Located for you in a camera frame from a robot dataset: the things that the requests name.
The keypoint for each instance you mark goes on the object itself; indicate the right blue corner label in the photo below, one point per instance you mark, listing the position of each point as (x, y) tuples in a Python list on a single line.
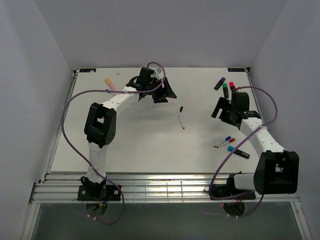
[(236, 70)]

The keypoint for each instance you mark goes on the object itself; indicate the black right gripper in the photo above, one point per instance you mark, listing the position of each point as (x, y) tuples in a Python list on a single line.
[(222, 103)]

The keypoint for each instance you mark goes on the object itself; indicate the pink cap black highlighter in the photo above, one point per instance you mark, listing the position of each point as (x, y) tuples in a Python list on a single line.
[(232, 87)]

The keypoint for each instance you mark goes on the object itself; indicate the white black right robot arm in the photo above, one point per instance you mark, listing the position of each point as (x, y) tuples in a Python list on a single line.
[(277, 169)]

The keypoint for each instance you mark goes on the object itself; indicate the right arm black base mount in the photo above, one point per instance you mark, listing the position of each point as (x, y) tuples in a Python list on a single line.
[(223, 191)]

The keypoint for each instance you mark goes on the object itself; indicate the aluminium frame rail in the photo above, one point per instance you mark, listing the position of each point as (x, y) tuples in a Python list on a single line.
[(137, 188)]

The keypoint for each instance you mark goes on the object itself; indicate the peach pastel highlighter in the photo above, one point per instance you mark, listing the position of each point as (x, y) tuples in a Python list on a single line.
[(110, 85)]

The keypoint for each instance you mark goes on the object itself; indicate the blue cap white marker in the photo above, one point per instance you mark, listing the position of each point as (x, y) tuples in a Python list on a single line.
[(224, 141)]

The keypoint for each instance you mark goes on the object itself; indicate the green cap black highlighter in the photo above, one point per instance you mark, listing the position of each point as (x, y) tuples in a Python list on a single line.
[(225, 90)]

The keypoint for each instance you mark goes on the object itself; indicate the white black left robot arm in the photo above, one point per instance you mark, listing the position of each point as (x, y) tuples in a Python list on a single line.
[(101, 122)]

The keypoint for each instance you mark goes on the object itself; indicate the left blue corner label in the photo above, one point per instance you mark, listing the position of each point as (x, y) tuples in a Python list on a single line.
[(87, 70)]

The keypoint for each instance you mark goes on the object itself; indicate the light blue cap black highlighter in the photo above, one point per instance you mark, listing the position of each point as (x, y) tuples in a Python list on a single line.
[(238, 152)]

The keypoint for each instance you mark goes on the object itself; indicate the purple cap black highlighter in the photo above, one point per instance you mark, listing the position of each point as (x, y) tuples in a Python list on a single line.
[(219, 83)]

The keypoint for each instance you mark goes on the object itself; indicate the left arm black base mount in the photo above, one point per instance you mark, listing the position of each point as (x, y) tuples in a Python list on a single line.
[(92, 191)]

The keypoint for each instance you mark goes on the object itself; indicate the red cap white marker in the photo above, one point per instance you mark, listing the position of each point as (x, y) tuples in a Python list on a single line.
[(226, 143)]

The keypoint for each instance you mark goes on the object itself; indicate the blue corner label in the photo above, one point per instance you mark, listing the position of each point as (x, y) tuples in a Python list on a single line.
[(236, 70), (87, 70)]

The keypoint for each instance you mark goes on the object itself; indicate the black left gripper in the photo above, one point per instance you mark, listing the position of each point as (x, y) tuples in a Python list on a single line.
[(168, 93)]

